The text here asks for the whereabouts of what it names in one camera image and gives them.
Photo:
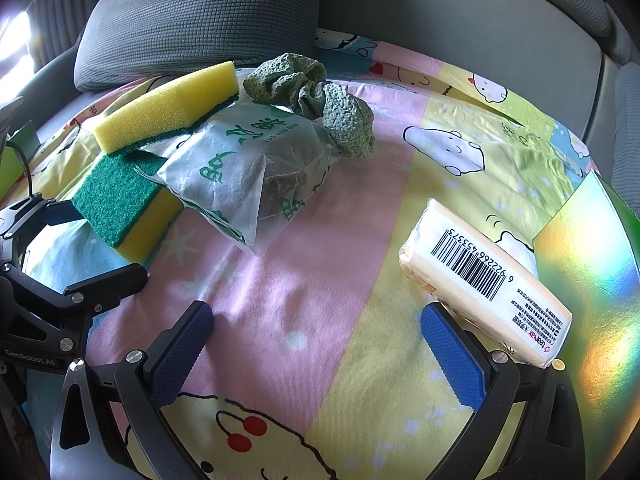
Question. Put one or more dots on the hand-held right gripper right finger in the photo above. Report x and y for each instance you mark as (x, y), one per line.
(450, 355)

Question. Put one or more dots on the green holographic cardboard box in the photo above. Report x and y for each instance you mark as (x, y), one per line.
(590, 270)

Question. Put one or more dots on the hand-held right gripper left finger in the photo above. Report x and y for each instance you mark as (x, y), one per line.
(185, 345)

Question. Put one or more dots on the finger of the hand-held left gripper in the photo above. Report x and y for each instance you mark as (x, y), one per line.
(115, 280)
(65, 214)

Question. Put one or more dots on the clear green-printed plastic bag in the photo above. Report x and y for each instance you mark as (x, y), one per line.
(240, 160)

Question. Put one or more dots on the green cardboard lid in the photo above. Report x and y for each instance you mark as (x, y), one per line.
(22, 145)

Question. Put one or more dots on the green cloth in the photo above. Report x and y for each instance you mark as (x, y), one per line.
(345, 120)

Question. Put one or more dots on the cartoon printed blanket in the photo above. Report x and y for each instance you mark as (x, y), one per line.
(325, 260)

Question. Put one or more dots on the grey sofa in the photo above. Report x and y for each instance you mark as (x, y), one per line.
(450, 15)

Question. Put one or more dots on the yellow and green sponge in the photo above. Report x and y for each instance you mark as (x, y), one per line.
(115, 195)
(165, 105)

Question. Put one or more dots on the grey textured cushion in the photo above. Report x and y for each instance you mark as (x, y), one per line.
(200, 10)

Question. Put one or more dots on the cream tissue pack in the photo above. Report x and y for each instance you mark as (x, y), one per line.
(480, 270)

